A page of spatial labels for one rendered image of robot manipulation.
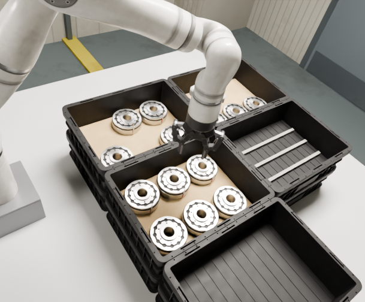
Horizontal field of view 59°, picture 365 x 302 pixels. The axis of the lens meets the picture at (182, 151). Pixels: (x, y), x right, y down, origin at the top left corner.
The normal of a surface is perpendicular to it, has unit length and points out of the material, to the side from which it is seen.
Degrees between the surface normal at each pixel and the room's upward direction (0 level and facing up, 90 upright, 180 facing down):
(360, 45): 90
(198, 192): 0
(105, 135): 0
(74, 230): 0
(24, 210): 90
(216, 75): 107
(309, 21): 90
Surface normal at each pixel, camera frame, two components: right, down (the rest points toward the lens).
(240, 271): 0.16, -0.66
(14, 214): 0.59, 0.66
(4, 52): 0.23, 0.40
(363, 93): -0.79, 0.36
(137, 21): 0.29, 0.77
